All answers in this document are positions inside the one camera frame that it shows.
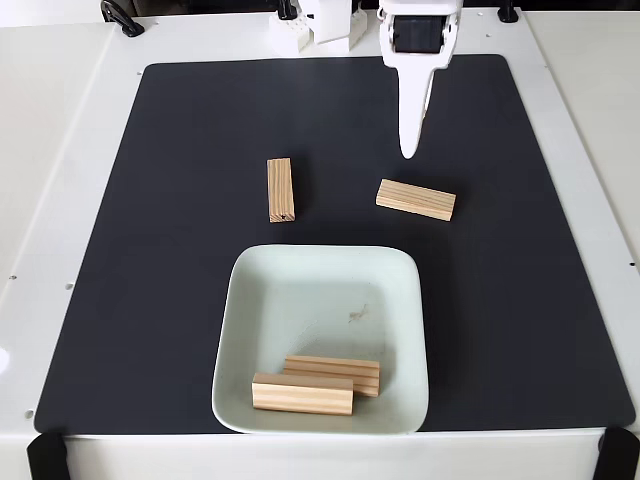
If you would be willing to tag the black rubber mat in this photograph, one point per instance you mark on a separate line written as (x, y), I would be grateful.
(150, 250)

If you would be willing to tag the black table clamp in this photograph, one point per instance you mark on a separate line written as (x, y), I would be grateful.
(508, 12)
(286, 10)
(122, 17)

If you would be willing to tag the pale green square plate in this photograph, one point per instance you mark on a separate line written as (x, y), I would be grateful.
(260, 300)

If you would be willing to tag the grooved wooden block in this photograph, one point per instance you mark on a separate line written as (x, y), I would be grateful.
(350, 370)
(280, 190)
(416, 199)
(300, 397)

